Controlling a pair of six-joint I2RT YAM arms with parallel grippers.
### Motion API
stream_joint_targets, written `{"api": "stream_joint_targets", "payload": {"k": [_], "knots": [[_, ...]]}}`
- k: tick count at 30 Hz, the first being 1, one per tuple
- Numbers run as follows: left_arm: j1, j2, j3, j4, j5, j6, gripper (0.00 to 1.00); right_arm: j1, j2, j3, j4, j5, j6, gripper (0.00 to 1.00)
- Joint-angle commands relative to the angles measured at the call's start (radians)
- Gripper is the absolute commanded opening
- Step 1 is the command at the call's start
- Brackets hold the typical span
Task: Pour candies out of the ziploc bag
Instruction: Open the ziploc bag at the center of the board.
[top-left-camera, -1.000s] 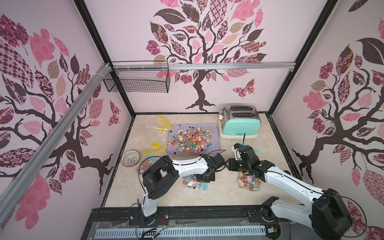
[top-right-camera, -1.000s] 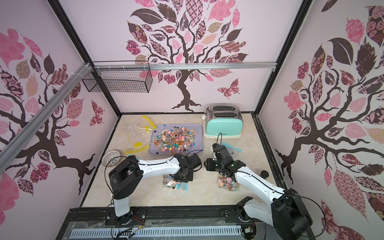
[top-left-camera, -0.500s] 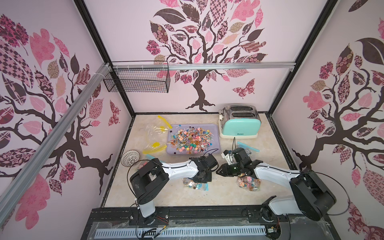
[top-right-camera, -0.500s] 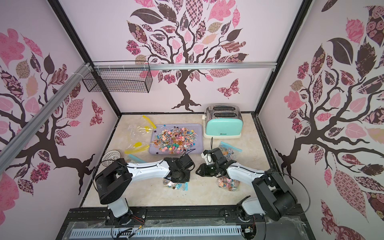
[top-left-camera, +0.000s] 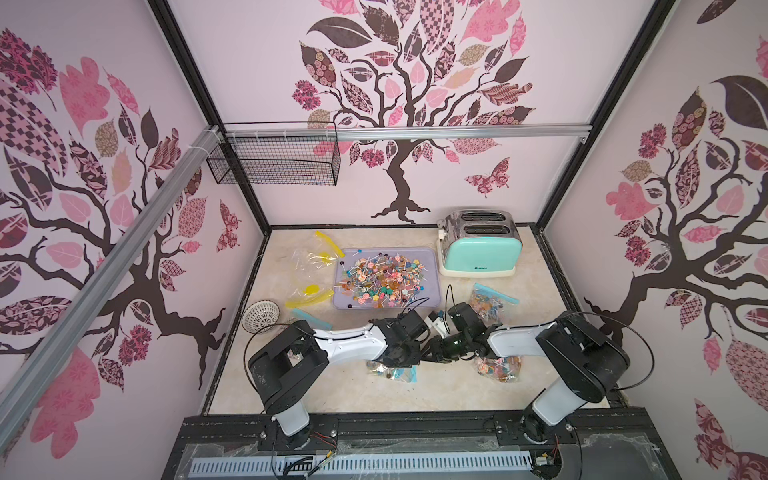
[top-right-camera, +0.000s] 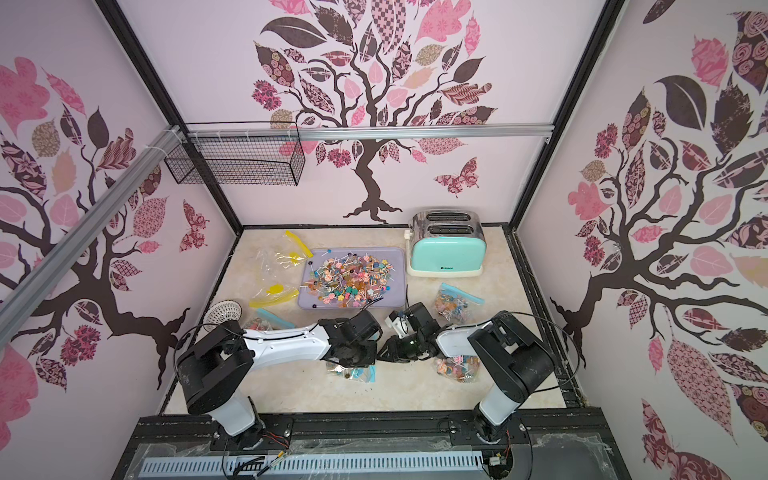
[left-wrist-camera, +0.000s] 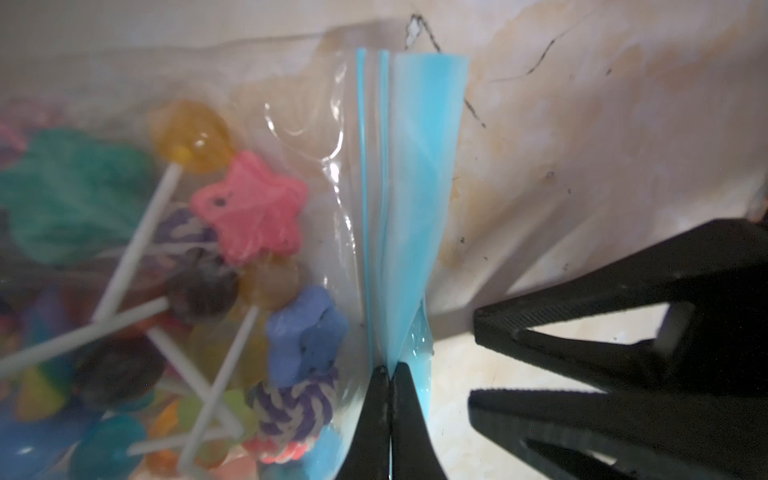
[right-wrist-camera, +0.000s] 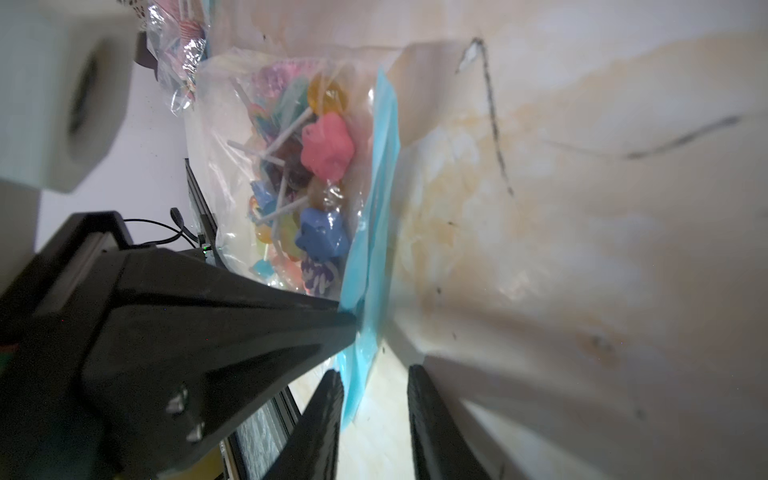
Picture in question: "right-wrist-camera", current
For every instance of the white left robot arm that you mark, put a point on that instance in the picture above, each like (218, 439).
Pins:
(65, 79)

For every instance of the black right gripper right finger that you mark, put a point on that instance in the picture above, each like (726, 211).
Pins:
(439, 449)

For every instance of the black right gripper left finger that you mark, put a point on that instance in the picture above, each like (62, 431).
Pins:
(311, 451)

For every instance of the blue-zip candy bag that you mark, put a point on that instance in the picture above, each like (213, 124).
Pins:
(177, 39)
(302, 153)

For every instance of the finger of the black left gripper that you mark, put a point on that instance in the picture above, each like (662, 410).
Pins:
(190, 351)

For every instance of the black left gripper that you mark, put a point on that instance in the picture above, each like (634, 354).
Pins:
(50, 316)

